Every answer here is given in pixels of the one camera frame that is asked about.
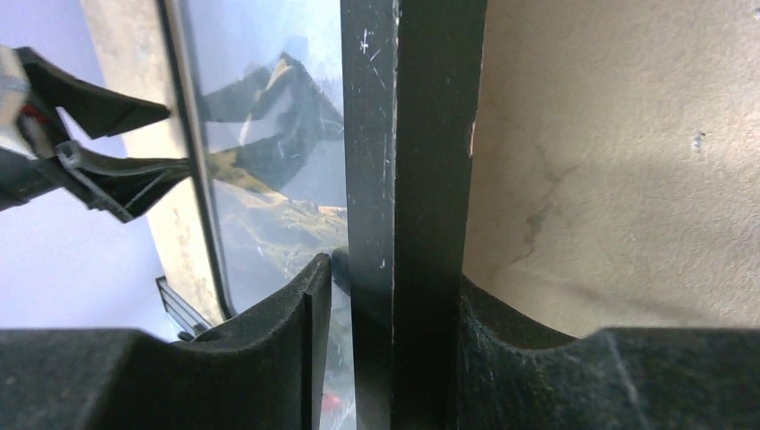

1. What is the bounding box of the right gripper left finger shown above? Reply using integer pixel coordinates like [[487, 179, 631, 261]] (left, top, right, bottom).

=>
[[1, 254, 332, 429]]

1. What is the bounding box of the glossy photo print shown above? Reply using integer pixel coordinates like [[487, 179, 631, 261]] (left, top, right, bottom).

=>
[[180, 0, 358, 430]]

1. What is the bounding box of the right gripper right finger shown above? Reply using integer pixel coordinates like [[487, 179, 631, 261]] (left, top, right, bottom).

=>
[[457, 279, 759, 429]]

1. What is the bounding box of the aluminium rail frame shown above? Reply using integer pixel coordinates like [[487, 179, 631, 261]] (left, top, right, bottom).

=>
[[155, 277, 212, 341]]

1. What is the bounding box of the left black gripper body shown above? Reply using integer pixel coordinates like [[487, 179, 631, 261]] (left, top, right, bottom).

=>
[[0, 107, 91, 213]]

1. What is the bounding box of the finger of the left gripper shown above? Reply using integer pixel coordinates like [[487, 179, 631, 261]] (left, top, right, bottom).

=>
[[14, 47, 170, 139], [55, 141, 190, 223]]

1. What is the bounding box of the black wooden picture frame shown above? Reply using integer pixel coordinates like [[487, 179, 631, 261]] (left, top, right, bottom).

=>
[[157, 1, 487, 429]]

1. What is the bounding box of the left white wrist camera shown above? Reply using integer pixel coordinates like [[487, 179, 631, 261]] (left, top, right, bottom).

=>
[[1, 45, 55, 160]]

